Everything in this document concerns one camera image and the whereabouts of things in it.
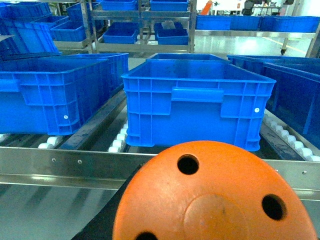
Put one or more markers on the centre blue plastic crate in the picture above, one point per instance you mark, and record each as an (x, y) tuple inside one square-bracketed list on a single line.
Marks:
[(176, 101)]

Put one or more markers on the rear steel shelf rack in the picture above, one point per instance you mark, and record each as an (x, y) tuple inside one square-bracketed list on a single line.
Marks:
[(130, 26)]

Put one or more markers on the steel roller shelf rack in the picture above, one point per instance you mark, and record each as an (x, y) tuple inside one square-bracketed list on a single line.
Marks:
[(86, 159)]

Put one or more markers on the orange cylindrical cap 4680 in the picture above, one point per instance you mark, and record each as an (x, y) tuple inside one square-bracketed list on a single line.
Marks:
[(208, 190)]

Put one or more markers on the blue plastic crate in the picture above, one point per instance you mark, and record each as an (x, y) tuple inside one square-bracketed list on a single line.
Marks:
[(57, 95), (176, 101), (295, 98)]

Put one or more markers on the blue crate behind centre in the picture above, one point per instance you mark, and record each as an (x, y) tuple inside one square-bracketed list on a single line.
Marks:
[(186, 56)]

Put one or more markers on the left blue plastic crate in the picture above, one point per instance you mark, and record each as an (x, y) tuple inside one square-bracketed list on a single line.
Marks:
[(57, 95)]

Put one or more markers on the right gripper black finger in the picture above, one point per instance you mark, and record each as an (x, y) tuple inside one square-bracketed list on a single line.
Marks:
[(102, 225)]

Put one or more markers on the right blue plastic crate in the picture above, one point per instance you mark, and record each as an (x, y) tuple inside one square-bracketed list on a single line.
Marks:
[(295, 98)]

